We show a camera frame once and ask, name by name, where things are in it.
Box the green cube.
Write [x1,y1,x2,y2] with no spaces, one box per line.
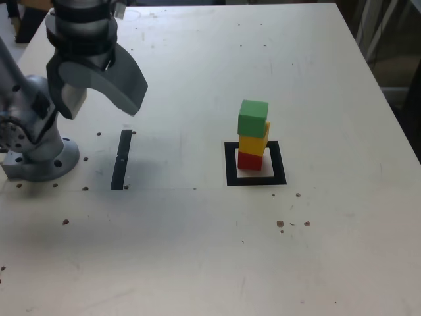
[237,99,270,138]

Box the red cube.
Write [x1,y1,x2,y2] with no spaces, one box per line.
[237,150,264,171]

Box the dark background object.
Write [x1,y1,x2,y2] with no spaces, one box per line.
[6,0,55,44]

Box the black tape strip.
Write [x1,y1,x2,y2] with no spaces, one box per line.
[110,129,132,191]

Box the yellow cube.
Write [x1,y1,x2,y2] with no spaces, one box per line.
[238,120,271,157]

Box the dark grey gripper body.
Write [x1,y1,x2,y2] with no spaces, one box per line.
[55,49,116,72]

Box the black tape square outline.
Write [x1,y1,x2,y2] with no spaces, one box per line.
[224,140,287,187]

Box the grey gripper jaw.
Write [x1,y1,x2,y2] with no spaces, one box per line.
[58,43,149,117]
[45,54,88,120]

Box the white chair frame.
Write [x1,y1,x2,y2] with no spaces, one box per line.
[357,0,421,66]

